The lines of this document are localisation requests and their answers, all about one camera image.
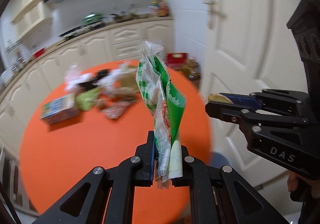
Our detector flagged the green electric cooker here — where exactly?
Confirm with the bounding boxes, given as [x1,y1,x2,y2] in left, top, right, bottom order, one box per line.
[82,13,103,26]

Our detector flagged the brass door handle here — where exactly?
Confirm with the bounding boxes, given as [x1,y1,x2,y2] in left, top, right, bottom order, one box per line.
[202,0,227,30]

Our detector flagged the orange round table cloth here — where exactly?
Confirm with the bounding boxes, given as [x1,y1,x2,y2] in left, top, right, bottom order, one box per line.
[20,68,211,223]

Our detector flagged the red basin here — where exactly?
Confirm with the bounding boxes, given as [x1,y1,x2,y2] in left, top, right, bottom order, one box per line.
[33,48,46,59]

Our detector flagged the green white snack wrapper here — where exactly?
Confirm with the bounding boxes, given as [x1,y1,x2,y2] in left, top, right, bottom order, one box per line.
[136,41,186,189]

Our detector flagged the light green plastic bag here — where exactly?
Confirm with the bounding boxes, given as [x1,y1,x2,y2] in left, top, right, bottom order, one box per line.
[75,88,101,112]

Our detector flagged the red snack wrapper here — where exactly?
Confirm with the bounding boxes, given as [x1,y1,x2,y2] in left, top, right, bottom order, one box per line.
[101,101,133,120]

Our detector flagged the white door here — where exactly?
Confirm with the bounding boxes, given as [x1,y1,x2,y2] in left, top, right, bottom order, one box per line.
[201,0,307,215]

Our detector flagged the brown food scrap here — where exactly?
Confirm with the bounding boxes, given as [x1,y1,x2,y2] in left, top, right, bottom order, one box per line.
[208,94,233,104]

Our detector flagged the blue trash bin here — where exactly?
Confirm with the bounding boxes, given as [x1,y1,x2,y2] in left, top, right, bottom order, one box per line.
[208,152,232,169]

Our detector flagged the cream lower kitchen cabinets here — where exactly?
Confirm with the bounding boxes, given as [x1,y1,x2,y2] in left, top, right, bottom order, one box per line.
[0,19,175,214]

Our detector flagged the black steak sauce packet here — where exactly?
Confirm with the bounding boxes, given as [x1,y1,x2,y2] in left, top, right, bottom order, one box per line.
[98,73,139,100]

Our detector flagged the condiment bottles group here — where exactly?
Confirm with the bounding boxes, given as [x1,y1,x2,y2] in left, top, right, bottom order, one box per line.
[149,0,170,17]

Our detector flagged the red rice bag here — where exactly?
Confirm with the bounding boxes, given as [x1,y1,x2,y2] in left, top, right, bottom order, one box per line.
[165,52,188,69]

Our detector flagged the colourful cardboard box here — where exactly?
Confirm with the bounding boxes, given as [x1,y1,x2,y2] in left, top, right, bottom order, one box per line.
[40,93,79,125]

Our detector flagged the hanging utensil rack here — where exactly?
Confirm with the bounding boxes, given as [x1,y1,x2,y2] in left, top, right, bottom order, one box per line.
[5,41,27,75]

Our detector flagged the clear white plastic bag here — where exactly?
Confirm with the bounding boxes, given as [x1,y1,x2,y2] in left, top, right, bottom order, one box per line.
[65,63,93,94]

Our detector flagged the black gas stove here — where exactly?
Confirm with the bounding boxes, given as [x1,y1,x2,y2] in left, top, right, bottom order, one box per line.
[59,24,101,41]

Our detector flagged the operator hand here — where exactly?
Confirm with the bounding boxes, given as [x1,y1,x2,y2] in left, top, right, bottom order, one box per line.
[287,172,304,202]

